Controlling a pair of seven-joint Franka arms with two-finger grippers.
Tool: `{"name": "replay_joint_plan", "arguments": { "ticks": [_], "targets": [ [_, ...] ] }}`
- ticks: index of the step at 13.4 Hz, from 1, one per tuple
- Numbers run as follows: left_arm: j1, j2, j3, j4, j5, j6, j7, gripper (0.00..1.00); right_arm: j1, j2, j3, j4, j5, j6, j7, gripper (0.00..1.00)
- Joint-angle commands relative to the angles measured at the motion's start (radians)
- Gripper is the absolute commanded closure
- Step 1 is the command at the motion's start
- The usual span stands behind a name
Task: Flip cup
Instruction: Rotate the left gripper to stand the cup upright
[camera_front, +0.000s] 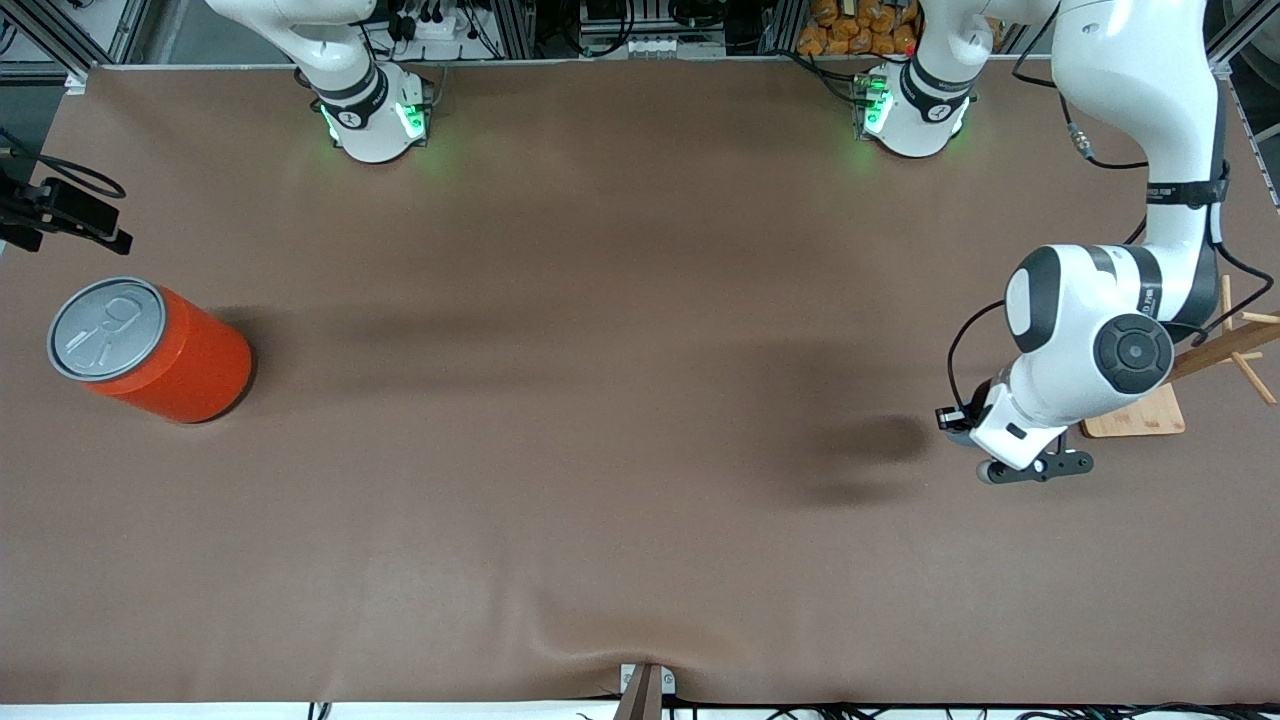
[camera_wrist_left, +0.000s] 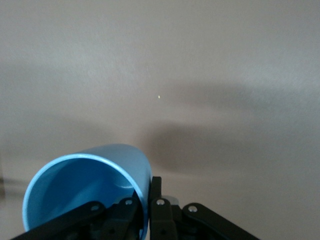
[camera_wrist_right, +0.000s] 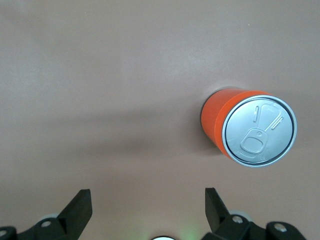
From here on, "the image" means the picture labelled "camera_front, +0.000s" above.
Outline wooden cup rack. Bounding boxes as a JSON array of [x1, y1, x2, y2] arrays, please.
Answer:
[[1080, 275, 1280, 439]]

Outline orange can with silver lid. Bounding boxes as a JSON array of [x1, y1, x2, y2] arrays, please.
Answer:
[[46, 276, 254, 425]]

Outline brown table cover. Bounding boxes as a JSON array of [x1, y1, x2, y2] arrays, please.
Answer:
[[0, 55, 1280, 707]]

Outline bag of orange snacks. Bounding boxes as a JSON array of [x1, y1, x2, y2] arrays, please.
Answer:
[[797, 0, 923, 57]]

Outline white power strip with plugs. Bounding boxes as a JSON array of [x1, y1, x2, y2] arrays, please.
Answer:
[[400, 8, 471, 43]]

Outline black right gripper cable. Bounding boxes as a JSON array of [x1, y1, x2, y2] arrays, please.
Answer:
[[0, 128, 127, 199]]

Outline aluminium frame profile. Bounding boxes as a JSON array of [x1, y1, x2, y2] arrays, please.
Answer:
[[15, 0, 101, 96], [1205, 0, 1280, 81], [760, 0, 806, 56], [490, 0, 536, 59]]

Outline silver metal table bracket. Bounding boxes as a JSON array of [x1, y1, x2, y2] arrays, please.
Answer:
[[619, 663, 677, 697]]

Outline grey camera mount pole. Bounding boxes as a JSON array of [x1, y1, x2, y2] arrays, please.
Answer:
[[612, 664, 665, 720]]

